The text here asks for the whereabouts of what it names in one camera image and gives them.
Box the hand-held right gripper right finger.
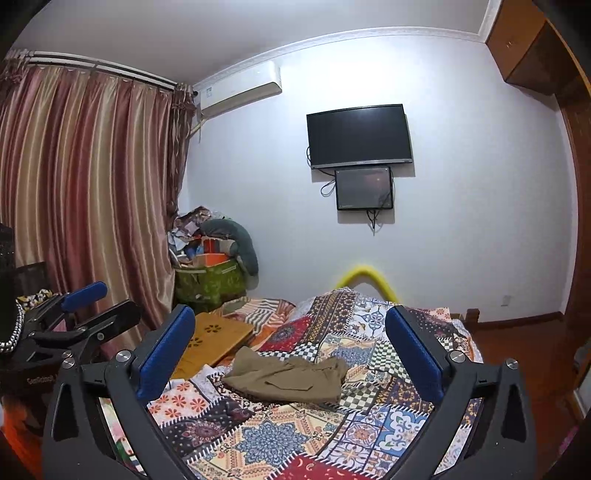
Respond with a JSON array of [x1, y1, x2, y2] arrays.
[[385, 305, 539, 480]]

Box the white paisley bed sheet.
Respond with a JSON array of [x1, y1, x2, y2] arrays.
[[189, 364, 236, 402]]

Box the braided black white cable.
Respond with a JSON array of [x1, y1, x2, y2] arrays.
[[0, 298, 25, 356]]

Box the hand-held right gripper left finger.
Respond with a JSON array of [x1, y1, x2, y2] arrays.
[[41, 305, 197, 480]]

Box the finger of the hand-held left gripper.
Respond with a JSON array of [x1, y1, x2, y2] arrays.
[[23, 281, 109, 334], [32, 300, 141, 357]]

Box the white air conditioner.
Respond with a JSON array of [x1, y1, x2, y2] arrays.
[[193, 62, 282, 121]]

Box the curtain rail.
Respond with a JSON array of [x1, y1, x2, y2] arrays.
[[7, 50, 178, 90]]

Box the wooden lap desk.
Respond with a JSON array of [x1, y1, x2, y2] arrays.
[[171, 311, 256, 381]]

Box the yellow pillow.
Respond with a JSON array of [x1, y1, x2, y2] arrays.
[[335, 264, 400, 305]]

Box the striped orange white bedding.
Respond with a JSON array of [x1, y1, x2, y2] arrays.
[[221, 296, 296, 344]]

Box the small black wall monitor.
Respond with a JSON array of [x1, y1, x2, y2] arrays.
[[335, 166, 394, 212]]

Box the patchwork printed bedspread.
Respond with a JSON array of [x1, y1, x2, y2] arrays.
[[99, 287, 485, 480]]

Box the olive green pants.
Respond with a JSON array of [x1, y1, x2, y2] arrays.
[[222, 346, 349, 403]]

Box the orange cloth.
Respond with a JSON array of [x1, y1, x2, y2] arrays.
[[0, 401, 43, 480]]

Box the pile of clutter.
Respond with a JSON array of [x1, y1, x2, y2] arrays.
[[167, 205, 238, 268]]

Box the striped red gold curtain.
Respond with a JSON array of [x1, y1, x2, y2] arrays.
[[0, 62, 195, 365]]

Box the yellow black patterned cloth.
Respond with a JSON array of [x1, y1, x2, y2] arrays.
[[16, 288, 61, 312]]

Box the grey pillow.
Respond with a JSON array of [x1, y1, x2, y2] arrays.
[[201, 218, 260, 277]]

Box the black wall television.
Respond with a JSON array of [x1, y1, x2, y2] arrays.
[[306, 104, 414, 171]]

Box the wooden baseboard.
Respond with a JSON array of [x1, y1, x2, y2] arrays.
[[475, 311, 565, 330]]

